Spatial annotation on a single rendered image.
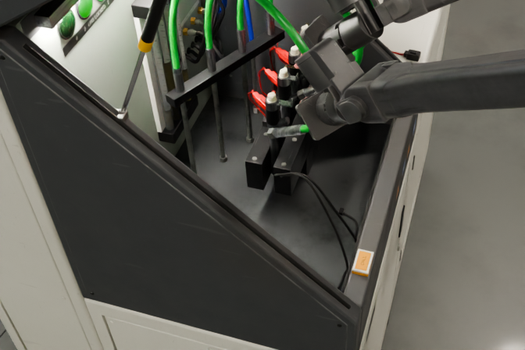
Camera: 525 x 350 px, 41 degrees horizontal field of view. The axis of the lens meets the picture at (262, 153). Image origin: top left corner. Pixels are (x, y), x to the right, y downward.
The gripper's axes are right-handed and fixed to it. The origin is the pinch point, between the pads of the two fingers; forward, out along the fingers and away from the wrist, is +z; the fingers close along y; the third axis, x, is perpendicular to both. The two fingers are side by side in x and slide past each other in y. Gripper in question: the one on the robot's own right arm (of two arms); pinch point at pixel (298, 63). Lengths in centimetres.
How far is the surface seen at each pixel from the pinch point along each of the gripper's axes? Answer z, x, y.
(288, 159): 17.7, 2.2, -16.0
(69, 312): 58, 44, -14
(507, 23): 93, -216, -77
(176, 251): 14.9, 36.7, -10.8
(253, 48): 22.5, -13.3, 5.6
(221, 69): 23.8, -3.6, 6.8
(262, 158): 21.2, 4.6, -12.6
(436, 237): 77, -74, -94
